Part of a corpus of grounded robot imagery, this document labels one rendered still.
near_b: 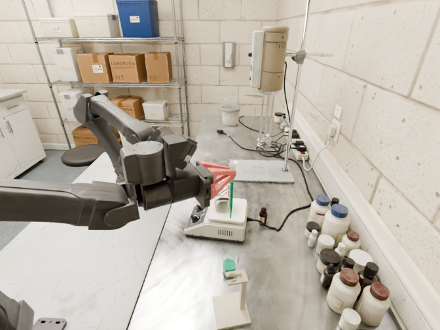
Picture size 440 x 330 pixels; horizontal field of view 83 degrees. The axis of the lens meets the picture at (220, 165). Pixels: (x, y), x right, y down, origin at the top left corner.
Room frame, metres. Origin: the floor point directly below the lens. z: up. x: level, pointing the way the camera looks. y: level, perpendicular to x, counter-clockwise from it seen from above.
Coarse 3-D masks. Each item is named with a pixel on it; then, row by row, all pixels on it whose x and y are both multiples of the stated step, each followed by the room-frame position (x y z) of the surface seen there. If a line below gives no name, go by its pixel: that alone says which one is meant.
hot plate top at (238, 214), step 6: (234, 198) 0.70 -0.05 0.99; (234, 204) 0.67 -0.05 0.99; (240, 204) 0.67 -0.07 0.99; (246, 204) 0.67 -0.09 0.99; (210, 210) 0.64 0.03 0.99; (234, 210) 0.64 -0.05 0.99; (240, 210) 0.64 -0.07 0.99; (210, 216) 0.61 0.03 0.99; (216, 216) 0.61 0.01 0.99; (222, 216) 0.61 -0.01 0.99; (228, 216) 0.61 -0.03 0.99; (234, 216) 0.61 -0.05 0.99; (240, 216) 0.61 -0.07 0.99; (228, 222) 0.59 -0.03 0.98; (234, 222) 0.59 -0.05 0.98; (240, 222) 0.58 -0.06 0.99
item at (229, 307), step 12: (228, 276) 0.36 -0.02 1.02; (240, 288) 0.37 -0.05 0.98; (216, 300) 0.38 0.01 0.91; (228, 300) 0.38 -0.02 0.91; (240, 300) 0.36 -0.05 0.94; (216, 312) 0.35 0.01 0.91; (228, 312) 0.35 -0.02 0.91; (240, 312) 0.35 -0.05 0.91; (228, 324) 0.32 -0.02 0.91; (240, 324) 0.33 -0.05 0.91
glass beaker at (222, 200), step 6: (228, 186) 0.67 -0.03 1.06; (222, 192) 0.67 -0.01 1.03; (228, 192) 0.67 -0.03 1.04; (216, 198) 0.63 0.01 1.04; (222, 198) 0.62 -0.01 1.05; (228, 198) 0.62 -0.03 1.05; (216, 204) 0.63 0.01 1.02; (222, 204) 0.62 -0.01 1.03; (228, 204) 0.62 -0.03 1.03; (216, 210) 0.63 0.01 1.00; (222, 210) 0.62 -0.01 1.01; (228, 210) 0.62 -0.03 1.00
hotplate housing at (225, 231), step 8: (208, 208) 0.67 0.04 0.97; (200, 224) 0.60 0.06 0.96; (208, 224) 0.60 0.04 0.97; (216, 224) 0.59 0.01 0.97; (224, 224) 0.59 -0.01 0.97; (232, 224) 0.59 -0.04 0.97; (240, 224) 0.59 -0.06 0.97; (184, 232) 0.61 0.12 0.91; (192, 232) 0.60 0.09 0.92; (200, 232) 0.60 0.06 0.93; (208, 232) 0.59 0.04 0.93; (216, 232) 0.59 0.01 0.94; (224, 232) 0.59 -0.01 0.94; (232, 232) 0.58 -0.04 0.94; (240, 232) 0.58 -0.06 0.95; (232, 240) 0.58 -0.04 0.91; (240, 240) 0.58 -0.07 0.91
